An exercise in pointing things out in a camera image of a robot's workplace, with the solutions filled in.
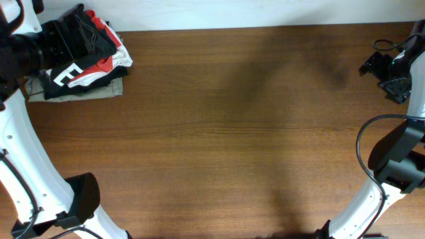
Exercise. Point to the olive grey folded garment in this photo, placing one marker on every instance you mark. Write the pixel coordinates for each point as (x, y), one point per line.
(43, 82)

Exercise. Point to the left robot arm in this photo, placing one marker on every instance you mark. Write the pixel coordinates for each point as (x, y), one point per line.
(41, 196)

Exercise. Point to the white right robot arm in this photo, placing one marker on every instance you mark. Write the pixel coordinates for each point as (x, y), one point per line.
(394, 169)

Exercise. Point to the black folded shirt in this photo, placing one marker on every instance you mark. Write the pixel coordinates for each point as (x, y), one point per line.
(104, 81)

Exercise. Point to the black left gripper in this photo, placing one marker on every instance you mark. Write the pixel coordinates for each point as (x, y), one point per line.
(56, 32)

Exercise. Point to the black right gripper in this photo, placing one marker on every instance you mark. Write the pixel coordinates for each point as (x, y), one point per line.
(375, 65)

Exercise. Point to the red folded t-shirt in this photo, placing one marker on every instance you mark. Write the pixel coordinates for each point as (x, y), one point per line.
(106, 63)

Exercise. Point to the dark green t-shirt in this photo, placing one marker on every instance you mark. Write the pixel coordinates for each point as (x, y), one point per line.
(87, 43)

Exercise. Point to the white folded shirt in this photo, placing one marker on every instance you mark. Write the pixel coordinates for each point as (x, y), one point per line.
(123, 58)

